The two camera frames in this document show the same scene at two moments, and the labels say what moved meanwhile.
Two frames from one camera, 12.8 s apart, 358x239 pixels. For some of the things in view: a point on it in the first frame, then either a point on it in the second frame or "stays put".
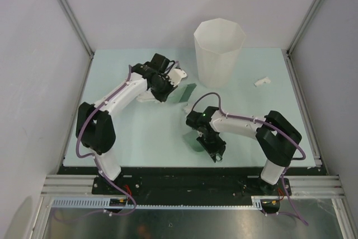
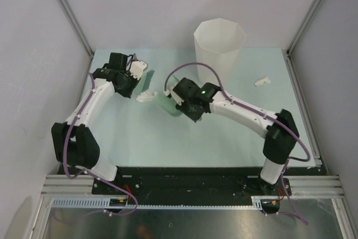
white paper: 260,81 stays put
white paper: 146,96 stays put
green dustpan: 191,136 → 165,103
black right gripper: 219,148 → 195,117
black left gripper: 163,97 → 128,93
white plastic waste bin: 218,43 stays put
